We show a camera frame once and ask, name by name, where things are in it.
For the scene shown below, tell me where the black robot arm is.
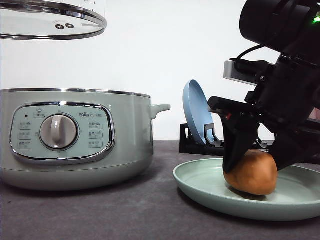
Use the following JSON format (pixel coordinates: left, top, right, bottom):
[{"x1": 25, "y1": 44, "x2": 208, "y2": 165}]
[{"x1": 207, "y1": 0, "x2": 320, "y2": 172}]

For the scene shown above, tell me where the black plate rack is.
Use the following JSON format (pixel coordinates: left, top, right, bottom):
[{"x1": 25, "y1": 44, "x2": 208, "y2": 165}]
[{"x1": 179, "y1": 123, "x2": 268, "y2": 155}]

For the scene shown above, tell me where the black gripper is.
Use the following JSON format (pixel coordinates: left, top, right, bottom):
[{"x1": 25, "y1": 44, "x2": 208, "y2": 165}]
[{"x1": 207, "y1": 55, "x2": 320, "y2": 174}]

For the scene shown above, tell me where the blue plate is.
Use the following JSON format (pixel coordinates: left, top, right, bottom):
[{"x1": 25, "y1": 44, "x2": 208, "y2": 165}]
[{"x1": 182, "y1": 79, "x2": 215, "y2": 145}]

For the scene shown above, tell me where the green electric steamer pot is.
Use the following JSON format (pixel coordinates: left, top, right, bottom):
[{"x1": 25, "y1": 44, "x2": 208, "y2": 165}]
[{"x1": 0, "y1": 88, "x2": 171, "y2": 191}]

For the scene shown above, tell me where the brown potato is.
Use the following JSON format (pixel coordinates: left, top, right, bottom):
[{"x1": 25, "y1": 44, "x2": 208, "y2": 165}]
[{"x1": 223, "y1": 149, "x2": 278, "y2": 195}]

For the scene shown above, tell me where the green plate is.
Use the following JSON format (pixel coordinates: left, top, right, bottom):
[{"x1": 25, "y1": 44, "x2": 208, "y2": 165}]
[{"x1": 173, "y1": 158, "x2": 320, "y2": 222}]

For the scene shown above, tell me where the glass steamer lid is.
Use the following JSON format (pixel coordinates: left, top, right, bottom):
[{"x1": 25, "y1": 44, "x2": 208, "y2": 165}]
[{"x1": 0, "y1": 0, "x2": 108, "y2": 41}]

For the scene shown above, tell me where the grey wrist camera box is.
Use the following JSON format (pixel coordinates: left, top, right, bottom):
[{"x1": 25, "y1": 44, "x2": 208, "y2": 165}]
[{"x1": 223, "y1": 60, "x2": 260, "y2": 86}]

